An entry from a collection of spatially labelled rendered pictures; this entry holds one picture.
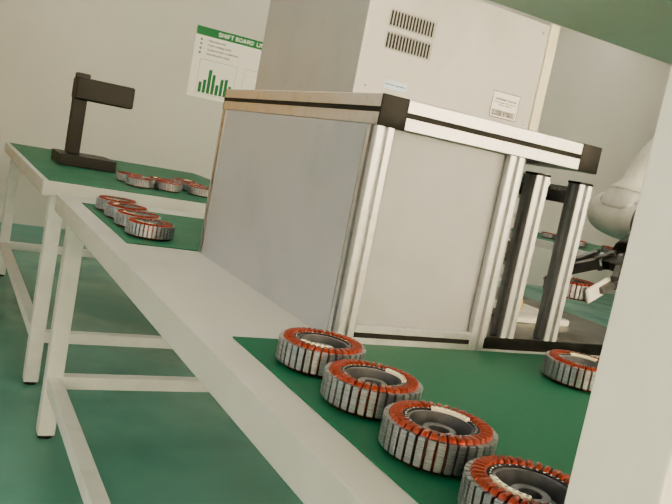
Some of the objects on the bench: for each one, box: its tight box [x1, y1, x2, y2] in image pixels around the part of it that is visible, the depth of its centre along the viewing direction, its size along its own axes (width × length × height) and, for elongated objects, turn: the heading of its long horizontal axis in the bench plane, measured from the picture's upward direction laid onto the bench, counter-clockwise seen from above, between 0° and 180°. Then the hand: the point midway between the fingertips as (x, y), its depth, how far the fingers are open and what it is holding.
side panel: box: [328, 124, 525, 351], centre depth 115 cm, size 28×3×32 cm, turn 61°
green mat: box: [233, 336, 591, 504], centre depth 97 cm, size 94×61×1 cm, turn 61°
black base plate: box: [482, 287, 607, 356], centre depth 164 cm, size 47×64×2 cm
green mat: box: [82, 202, 204, 251], centre depth 209 cm, size 94×61×1 cm, turn 61°
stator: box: [541, 349, 600, 392], centre depth 113 cm, size 11×11×4 cm
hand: (571, 286), depth 159 cm, fingers closed on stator, 11 cm apart
